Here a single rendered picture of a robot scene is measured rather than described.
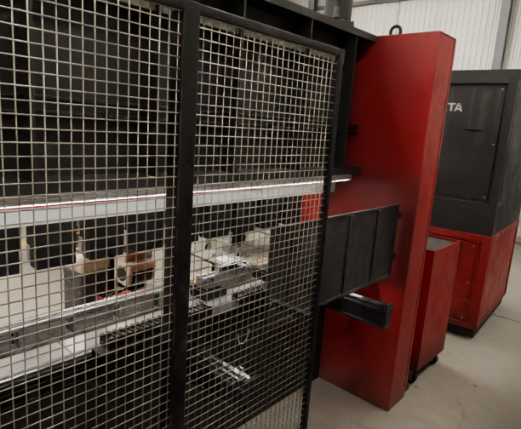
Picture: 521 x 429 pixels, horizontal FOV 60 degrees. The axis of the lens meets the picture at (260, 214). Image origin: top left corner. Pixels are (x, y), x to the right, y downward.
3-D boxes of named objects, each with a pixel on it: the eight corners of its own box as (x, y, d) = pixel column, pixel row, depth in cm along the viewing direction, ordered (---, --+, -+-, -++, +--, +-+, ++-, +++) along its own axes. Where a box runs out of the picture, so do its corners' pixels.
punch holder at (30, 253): (66, 257, 176) (65, 216, 173) (77, 263, 171) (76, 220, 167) (26, 264, 165) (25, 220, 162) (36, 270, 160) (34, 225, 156)
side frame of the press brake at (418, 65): (304, 349, 359) (332, 48, 315) (404, 397, 304) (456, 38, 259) (284, 360, 341) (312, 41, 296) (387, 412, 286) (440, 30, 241)
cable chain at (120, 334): (202, 310, 178) (203, 300, 177) (212, 315, 174) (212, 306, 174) (99, 345, 146) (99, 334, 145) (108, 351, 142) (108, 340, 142)
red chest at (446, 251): (382, 340, 384) (397, 226, 365) (441, 363, 352) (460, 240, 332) (352, 360, 348) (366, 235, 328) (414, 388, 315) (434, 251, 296)
